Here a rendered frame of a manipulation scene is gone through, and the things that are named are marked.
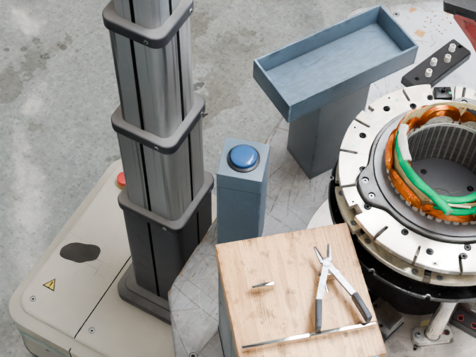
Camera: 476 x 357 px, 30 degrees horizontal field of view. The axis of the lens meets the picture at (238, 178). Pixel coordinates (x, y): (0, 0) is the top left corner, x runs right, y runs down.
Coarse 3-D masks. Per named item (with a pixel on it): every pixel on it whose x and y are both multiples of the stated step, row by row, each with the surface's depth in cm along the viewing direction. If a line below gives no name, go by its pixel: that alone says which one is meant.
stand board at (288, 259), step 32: (224, 256) 122; (256, 256) 122; (288, 256) 122; (352, 256) 122; (224, 288) 120; (288, 288) 120; (256, 320) 117; (288, 320) 117; (352, 320) 117; (256, 352) 115; (288, 352) 115; (320, 352) 115; (352, 352) 115; (384, 352) 115
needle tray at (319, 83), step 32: (320, 32) 145; (352, 32) 150; (384, 32) 150; (256, 64) 141; (288, 64) 146; (320, 64) 146; (352, 64) 146; (384, 64) 142; (288, 96) 142; (320, 96) 139; (352, 96) 148; (320, 128) 150; (320, 160) 159
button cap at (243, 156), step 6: (234, 150) 134; (240, 150) 134; (246, 150) 134; (252, 150) 134; (234, 156) 134; (240, 156) 134; (246, 156) 134; (252, 156) 134; (234, 162) 133; (240, 162) 133; (246, 162) 133; (252, 162) 133; (240, 168) 133; (246, 168) 133
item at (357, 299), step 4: (356, 292) 116; (352, 296) 116; (356, 296) 116; (360, 296) 116; (352, 300) 117; (356, 300) 116; (360, 300) 116; (356, 304) 116; (360, 304) 115; (364, 304) 115; (360, 308) 115; (364, 308) 115; (360, 312) 116; (364, 312) 115; (368, 312) 115; (364, 316) 115; (368, 316) 114; (372, 316) 114; (368, 320) 115
